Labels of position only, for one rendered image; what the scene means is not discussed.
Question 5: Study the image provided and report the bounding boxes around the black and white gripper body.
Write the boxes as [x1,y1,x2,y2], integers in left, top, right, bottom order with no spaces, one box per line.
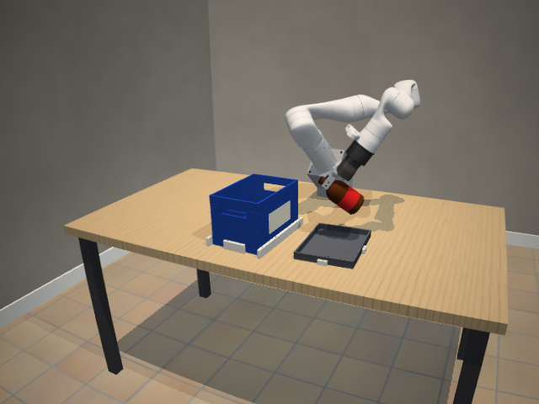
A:
[337,125,382,181]

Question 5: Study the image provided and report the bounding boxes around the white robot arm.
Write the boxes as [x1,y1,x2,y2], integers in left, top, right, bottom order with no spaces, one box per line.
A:
[285,80,420,173]

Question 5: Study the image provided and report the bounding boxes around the blue plastic crate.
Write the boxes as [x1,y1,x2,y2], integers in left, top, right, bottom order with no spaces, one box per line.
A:
[209,173,298,255]

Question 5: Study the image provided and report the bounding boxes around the brown bottle with red label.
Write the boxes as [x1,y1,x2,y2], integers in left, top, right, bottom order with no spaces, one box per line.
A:
[318,176,364,215]

